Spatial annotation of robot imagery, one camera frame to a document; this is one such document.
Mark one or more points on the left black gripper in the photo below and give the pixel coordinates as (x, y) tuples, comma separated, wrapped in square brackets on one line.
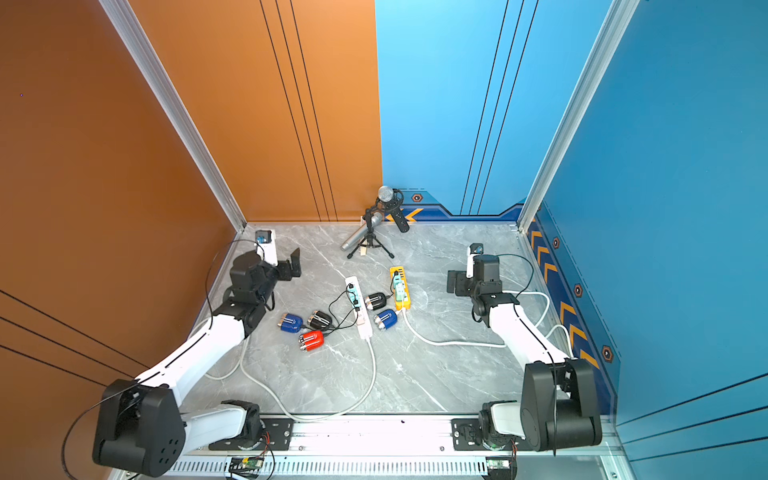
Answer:
[(285, 273)]

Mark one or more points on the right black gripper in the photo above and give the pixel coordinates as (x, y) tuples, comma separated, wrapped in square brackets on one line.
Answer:
[(460, 277)]

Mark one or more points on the yellow power strip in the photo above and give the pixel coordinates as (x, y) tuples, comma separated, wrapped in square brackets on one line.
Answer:
[(406, 304)]

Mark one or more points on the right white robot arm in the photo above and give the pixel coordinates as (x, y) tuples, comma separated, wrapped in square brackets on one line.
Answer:
[(559, 405)]

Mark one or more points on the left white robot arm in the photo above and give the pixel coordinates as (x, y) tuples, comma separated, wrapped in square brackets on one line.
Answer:
[(140, 427)]

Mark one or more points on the black tripod stand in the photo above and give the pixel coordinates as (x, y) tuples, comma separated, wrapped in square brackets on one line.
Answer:
[(369, 242)]

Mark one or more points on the white power strip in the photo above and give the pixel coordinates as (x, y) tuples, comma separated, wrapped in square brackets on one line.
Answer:
[(365, 331)]

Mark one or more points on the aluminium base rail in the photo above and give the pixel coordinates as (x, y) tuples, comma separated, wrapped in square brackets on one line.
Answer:
[(397, 446)]

